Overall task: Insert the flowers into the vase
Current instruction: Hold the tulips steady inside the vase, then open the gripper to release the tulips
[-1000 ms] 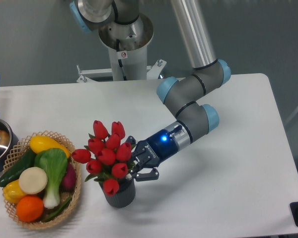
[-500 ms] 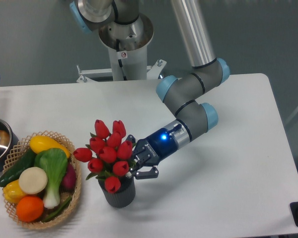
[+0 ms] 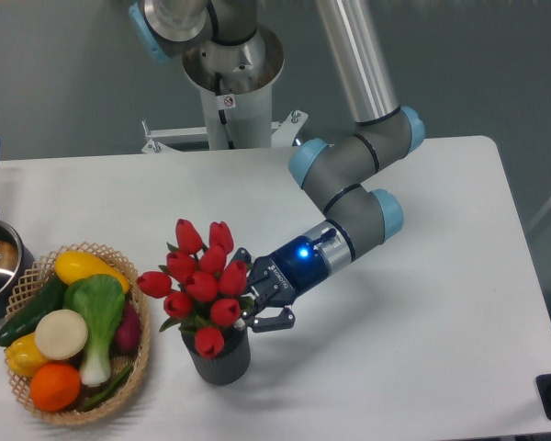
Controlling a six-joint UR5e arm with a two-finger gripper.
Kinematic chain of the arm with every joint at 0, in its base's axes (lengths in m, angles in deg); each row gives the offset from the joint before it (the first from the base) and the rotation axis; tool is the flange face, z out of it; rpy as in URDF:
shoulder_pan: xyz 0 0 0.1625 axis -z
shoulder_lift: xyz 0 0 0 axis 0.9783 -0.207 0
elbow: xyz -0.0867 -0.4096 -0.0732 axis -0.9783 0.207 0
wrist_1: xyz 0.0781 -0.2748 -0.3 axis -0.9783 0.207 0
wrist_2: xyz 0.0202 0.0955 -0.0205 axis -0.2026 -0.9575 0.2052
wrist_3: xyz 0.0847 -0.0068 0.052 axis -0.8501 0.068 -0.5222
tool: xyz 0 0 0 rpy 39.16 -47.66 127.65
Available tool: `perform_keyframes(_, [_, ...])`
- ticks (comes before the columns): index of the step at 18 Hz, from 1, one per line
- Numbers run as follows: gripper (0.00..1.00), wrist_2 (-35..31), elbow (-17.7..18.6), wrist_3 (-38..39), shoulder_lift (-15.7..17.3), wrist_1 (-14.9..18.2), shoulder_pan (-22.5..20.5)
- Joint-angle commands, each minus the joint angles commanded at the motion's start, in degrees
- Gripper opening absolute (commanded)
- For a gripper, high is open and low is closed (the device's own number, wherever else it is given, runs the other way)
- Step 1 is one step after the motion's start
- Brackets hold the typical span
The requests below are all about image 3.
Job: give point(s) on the yellow bell pepper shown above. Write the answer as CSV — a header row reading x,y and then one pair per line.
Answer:
x,y
24,358

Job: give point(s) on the red tulip bouquet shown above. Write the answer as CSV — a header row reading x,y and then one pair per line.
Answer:
x,y
202,293

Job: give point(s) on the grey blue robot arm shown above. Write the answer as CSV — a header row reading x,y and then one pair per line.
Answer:
x,y
234,61

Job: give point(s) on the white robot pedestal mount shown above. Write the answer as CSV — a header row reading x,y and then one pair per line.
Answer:
x,y
232,122

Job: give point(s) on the purple sweet potato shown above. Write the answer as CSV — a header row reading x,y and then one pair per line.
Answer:
x,y
128,334

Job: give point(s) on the green bean pod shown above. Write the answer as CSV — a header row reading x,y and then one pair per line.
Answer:
x,y
108,391

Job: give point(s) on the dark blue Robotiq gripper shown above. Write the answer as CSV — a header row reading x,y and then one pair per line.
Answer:
x,y
279,278

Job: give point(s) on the yellow squash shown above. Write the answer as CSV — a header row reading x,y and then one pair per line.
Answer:
x,y
72,266

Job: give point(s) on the green bok choy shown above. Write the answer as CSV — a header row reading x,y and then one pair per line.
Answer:
x,y
100,300

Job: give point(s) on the white round radish slice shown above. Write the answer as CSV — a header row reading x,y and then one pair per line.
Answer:
x,y
61,334

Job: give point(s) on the dark grey ribbed vase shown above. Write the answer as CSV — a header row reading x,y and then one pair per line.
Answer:
x,y
219,358

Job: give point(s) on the orange fruit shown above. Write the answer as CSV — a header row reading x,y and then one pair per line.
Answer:
x,y
55,386

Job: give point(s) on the green cucumber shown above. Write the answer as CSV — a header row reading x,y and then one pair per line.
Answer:
x,y
48,299

